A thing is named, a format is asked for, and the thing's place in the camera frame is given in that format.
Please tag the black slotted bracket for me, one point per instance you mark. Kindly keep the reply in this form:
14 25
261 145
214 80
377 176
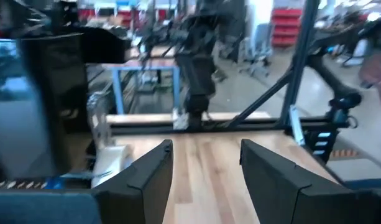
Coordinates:
320 146

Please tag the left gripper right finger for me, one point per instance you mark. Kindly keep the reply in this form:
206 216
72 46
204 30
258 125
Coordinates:
286 202

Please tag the grey office chair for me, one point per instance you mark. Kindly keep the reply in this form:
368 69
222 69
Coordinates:
258 53

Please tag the red storage bin rack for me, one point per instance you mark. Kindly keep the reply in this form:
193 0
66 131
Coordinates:
286 25

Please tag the silver mounting plate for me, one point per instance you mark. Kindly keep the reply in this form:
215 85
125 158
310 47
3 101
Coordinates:
181 119

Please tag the metal table frame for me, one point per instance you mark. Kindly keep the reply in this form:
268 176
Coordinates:
117 87

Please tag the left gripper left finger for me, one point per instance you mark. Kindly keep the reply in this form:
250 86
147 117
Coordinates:
140 199

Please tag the silver metal bracket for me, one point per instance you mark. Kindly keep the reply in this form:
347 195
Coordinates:
297 127

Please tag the black jointed mount arm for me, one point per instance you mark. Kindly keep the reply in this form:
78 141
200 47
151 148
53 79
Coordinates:
342 102

